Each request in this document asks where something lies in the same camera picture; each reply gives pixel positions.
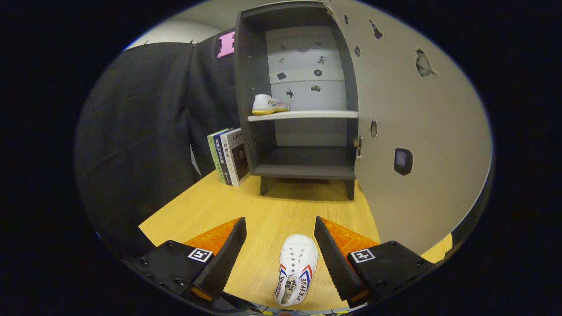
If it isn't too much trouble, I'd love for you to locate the grey shoe cabinet door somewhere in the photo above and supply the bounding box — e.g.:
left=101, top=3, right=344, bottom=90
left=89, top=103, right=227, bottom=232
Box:
left=323, top=0, right=494, bottom=255

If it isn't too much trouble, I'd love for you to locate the blue book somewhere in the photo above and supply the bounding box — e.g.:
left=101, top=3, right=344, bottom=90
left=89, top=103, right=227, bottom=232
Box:
left=213, top=129, right=235, bottom=186

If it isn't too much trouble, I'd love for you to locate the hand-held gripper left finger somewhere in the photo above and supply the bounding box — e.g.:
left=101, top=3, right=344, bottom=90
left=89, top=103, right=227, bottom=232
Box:
left=127, top=217, right=247, bottom=308

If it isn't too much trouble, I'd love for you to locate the black backdrop cloth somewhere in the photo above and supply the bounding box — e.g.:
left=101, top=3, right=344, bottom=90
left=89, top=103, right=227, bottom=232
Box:
left=75, top=31, right=246, bottom=259

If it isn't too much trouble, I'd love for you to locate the white canvas shoe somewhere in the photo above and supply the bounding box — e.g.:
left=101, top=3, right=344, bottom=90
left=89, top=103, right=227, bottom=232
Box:
left=274, top=234, right=318, bottom=306
left=252, top=94, right=290, bottom=115

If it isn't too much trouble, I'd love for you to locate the white and black book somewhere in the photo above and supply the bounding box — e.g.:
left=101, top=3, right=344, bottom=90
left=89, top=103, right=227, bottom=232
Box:
left=221, top=128, right=250, bottom=187

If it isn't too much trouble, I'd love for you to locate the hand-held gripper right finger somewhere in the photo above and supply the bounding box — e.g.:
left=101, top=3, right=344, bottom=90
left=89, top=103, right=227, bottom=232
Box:
left=313, top=215, right=435, bottom=309

